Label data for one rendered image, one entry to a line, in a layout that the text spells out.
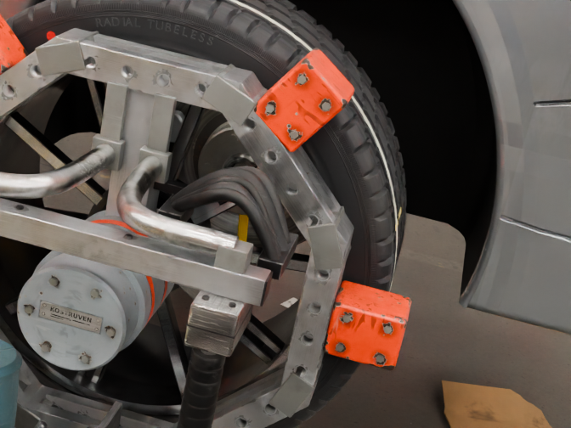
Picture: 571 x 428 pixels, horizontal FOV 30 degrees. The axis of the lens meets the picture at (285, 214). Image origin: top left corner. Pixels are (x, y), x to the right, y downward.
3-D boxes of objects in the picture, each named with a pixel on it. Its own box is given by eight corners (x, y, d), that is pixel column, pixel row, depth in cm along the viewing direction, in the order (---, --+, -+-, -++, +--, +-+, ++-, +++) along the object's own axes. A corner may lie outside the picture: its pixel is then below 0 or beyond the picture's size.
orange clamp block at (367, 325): (330, 326, 136) (399, 345, 135) (320, 354, 129) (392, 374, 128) (342, 278, 134) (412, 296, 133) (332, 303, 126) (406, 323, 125)
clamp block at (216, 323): (251, 321, 115) (259, 278, 113) (229, 359, 107) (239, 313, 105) (206, 309, 116) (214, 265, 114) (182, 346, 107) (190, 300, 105)
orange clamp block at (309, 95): (302, 137, 128) (357, 89, 125) (290, 155, 121) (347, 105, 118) (262, 94, 128) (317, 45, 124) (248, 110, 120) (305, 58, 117)
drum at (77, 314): (176, 313, 139) (193, 215, 134) (120, 392, 119) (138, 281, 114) (75, 285, 140) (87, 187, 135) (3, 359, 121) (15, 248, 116)
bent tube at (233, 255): (281, 212, 125) (300, 127, 121) (243, 276, 107) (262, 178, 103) (139, 175, 127) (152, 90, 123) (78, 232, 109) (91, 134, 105)
